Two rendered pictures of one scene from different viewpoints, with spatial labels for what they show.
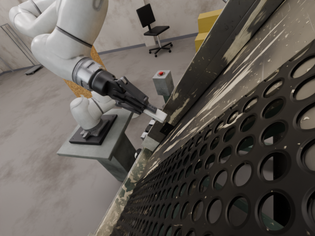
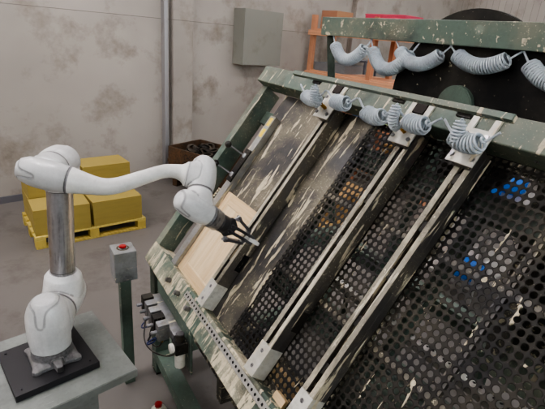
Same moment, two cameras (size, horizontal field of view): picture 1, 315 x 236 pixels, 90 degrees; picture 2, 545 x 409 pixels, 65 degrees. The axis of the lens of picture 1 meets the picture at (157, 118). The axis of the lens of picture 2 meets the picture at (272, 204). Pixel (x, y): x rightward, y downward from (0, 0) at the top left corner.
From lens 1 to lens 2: 169 cm
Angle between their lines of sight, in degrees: 63
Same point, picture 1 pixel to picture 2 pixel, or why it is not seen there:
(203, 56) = (278, 200)
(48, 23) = (147, 180)
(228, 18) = (288, 184)
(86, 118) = (67, 325)
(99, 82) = (228, 220)
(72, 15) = (212, 178)
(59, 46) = (208, 196)
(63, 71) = (210, 213)
